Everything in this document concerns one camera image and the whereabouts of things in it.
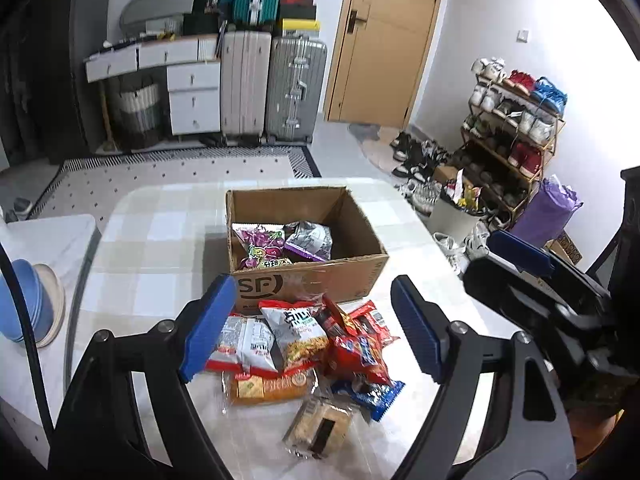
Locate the patterned floor rug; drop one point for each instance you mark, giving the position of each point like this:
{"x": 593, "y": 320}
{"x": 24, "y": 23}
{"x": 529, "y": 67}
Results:
{"x": 165, "y": 170}

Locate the beige suitcase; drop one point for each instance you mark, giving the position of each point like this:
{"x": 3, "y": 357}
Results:
{"x": 245, "y": 85}

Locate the wooden broom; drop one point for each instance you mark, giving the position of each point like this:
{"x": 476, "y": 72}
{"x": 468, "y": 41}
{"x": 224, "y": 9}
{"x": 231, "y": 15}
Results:
{"x": 106, "y": 120}

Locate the silver suitcase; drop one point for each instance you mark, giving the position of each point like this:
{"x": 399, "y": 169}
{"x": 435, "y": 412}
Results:
{"x": 295, "y": 90}

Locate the black bag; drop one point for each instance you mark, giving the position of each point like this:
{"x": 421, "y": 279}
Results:
{"x": 202, "y": 7}

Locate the striped laundry basket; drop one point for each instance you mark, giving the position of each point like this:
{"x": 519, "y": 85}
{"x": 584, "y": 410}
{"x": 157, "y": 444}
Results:
{"x": 135, "y": 110}

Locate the white drawer desk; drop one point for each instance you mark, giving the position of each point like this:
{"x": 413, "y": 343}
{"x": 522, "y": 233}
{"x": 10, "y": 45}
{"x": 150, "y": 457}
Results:
{"x": 192, "y": 95}

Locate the purple bag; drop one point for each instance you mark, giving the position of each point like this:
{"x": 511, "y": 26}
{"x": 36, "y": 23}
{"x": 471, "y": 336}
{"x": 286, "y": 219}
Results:
{"x": 542, "y": 210}

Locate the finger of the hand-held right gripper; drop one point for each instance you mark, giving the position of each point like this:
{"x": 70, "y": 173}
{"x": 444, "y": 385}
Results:
{"x": 520, "y": 252}
{"x": 500, "y": 285}

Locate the white noodle snack packet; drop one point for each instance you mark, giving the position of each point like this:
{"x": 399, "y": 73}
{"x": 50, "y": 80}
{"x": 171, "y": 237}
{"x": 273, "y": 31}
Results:
{"x": 295, "y": 332}

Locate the clear cracker packet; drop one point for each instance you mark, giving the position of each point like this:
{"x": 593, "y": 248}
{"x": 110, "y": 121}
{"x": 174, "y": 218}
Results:
{"x": 320, "y": 425}

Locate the grey oval chair back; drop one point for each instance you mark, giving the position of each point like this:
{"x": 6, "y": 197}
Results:
{"x": 155, "y": 5}

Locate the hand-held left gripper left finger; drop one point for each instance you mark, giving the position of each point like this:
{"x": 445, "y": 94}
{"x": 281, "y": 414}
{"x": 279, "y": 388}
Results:
{"x": 210, "y": 332}

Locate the white trash bin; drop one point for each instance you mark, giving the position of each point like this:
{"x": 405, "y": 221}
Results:
{"x": 450, "y": 220}

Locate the small grey door mat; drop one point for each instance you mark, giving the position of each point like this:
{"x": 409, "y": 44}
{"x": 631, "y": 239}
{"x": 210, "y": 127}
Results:
{"x": 362, "y": 131}

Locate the orange bread packet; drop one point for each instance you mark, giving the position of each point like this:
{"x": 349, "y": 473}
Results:
{"x": 270, "y": 387}

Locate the yellow black box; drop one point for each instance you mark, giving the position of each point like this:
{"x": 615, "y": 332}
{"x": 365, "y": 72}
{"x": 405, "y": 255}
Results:
{"x": 300, "y": 27}

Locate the white red snack packet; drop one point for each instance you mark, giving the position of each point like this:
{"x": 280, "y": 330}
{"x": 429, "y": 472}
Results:
{"x": 245, "y": 340}

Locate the grey purple snack packet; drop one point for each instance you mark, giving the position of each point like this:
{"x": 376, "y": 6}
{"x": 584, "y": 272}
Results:
{"x": 310, "y": 242}

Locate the red black-window snack packet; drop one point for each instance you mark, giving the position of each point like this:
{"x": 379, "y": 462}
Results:
{"x": 375, "y": 322}

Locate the black cabinet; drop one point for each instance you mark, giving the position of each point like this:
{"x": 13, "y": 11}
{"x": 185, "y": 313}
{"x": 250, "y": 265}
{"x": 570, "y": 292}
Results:
{"x": 45, "y": 70}

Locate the white light switch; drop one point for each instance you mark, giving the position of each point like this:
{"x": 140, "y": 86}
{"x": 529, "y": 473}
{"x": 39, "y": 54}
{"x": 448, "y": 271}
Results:
{"x": 523, "y": 35}

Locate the metal shoe rack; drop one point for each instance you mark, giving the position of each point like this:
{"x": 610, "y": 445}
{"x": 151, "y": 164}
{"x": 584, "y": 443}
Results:
{"x": 547, "y": 155}

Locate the blue snack packet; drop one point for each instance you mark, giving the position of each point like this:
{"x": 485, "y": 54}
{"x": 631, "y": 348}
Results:
{"x": 375, "y": 397}

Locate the brown cardboard box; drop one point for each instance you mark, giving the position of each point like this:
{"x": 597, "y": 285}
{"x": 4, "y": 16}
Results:
{"x": 360, "y": 272}

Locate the red blue-label snack packet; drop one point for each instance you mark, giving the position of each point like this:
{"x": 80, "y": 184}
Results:
{"x": 357, "y": 360}

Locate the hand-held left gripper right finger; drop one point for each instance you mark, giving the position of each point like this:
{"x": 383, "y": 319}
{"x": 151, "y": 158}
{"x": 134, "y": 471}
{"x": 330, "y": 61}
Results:
{"x": 417, "y": 332}

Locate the wooden door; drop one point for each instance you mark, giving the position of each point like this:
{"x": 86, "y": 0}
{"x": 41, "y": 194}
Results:
{"x": 385, "y": 45}

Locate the pile of floor sneakers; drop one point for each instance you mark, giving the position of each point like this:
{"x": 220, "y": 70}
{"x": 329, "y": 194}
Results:
{"x": 417, "y": 160}

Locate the beige round door mat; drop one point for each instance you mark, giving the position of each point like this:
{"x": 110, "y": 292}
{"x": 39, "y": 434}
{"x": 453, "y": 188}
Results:
{"x": 382, "y": 152}

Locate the dark red snack packet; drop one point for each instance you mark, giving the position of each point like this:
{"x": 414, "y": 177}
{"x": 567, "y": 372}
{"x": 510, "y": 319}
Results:
{"x": 332, "y": 320}

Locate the small brown printed box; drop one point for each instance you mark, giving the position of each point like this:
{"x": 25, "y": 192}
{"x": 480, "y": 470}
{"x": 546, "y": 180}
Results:
{"x": 567, "y": 249}

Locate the assorted shoes collection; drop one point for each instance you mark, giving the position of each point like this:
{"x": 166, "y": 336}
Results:
{"x": 525, "y": 120}

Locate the beige plate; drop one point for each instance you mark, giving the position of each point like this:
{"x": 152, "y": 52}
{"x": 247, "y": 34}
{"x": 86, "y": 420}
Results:
{"x": 56, "y": 310}

